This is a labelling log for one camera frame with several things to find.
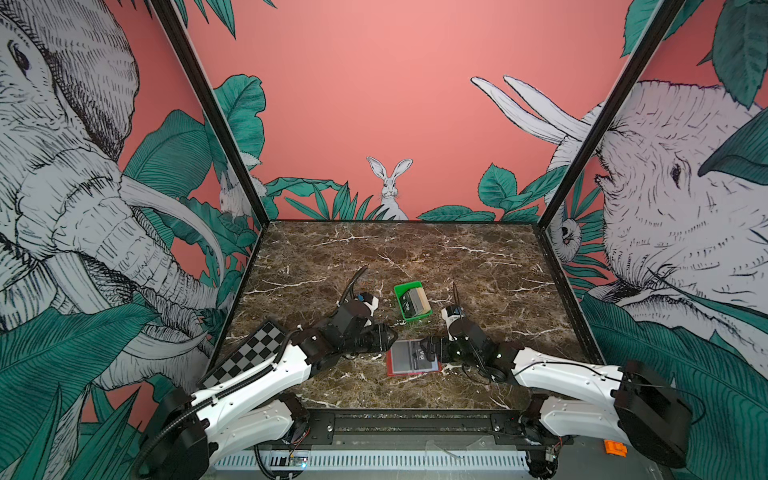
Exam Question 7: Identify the stack of credit cards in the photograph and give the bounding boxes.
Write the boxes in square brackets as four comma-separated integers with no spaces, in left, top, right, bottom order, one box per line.
[403,287,431,318]

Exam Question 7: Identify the orange connector block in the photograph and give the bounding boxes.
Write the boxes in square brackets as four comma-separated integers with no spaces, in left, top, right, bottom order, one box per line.
[603,440,628,458]

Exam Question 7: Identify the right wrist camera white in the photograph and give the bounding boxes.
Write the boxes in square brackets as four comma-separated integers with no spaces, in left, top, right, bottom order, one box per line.
[440,305,463,330]

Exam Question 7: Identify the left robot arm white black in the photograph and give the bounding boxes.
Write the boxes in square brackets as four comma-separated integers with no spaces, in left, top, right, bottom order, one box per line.
[130,297,398,479]

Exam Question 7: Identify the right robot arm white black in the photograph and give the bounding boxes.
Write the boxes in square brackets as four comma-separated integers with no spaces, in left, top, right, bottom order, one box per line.
[419,315,693,469]

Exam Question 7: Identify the left black frame post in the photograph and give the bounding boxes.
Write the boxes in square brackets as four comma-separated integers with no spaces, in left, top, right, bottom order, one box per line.
[150,0,270,230]

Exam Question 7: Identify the checkerboard calibration tag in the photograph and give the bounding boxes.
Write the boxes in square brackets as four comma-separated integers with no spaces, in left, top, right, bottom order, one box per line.
[200,320,288,389]

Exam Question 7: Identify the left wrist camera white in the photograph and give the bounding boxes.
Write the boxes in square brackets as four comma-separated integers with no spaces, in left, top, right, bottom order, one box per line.
[357,292,379,316]

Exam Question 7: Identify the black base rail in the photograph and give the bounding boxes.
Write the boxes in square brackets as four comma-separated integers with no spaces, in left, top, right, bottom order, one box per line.
[287,409,649,448]

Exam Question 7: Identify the black frame post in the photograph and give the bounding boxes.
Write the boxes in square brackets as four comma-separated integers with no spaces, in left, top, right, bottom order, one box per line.
[537,0,685,231]
[150,0,270,230]

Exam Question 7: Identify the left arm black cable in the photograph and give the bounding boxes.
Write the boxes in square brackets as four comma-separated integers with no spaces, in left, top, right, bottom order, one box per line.
[338,265,370,304]

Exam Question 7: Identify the green plastic tray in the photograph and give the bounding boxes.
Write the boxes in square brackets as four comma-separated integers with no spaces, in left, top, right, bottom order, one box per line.
[394,281,432,322]

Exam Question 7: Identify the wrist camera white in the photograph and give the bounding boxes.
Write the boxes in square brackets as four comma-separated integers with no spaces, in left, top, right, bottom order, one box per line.
[357,292,379,316]
[440,305,463,330]

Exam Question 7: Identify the right black frame post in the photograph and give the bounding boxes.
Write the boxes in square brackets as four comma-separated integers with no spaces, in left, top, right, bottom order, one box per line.
[537,0,685,231]

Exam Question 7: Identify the white slotted cable duct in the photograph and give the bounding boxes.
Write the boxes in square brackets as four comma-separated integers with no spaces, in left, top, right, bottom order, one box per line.
[214,450,529,472]

